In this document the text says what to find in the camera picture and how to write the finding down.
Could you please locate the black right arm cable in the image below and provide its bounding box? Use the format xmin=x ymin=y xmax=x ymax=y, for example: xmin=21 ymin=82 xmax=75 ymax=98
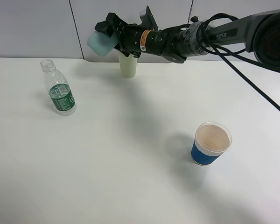
xmin=190 ymin=13 xmax=280 ymax=120

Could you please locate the teal plastic cup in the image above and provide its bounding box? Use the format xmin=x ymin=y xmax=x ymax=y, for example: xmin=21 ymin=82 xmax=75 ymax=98
xmin=87 ymin=31 xmax=118 ymax=56

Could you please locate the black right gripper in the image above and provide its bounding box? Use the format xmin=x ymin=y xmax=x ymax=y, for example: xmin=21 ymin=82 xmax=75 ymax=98
xmin=95 ymin=13 xmax=168 ymax=58

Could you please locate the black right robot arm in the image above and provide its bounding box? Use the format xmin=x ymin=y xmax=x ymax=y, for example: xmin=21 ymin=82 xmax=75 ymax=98
xmin=87 ymin=8 xmax=280 ymax=73

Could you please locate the blue sleeve paper cup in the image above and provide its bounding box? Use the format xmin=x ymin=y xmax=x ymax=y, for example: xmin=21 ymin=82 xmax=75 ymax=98
xmin=190 ymin=121 xmax=232 ymax=166

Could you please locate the clear bottle green label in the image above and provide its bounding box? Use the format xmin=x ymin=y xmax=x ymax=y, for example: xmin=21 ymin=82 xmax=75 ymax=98
xmin=40 ymin=59 xmax=77 ymax=116

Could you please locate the pale yellow plastic cup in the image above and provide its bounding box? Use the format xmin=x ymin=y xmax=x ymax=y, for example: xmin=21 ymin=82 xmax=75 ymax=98
xmin=118 ymin=52 xmax=137 ymax=78

